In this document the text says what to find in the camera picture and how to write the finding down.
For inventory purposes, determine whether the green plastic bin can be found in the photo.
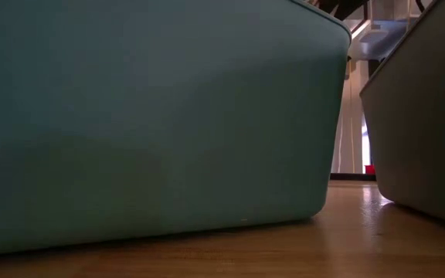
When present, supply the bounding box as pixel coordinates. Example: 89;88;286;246
0;0;353;258

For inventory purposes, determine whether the blue-grey plastic bin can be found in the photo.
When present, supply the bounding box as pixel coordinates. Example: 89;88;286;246
359;0;445;229

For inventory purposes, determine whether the black aluminium table frame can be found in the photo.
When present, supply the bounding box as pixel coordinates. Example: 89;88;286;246
329;172;378;181

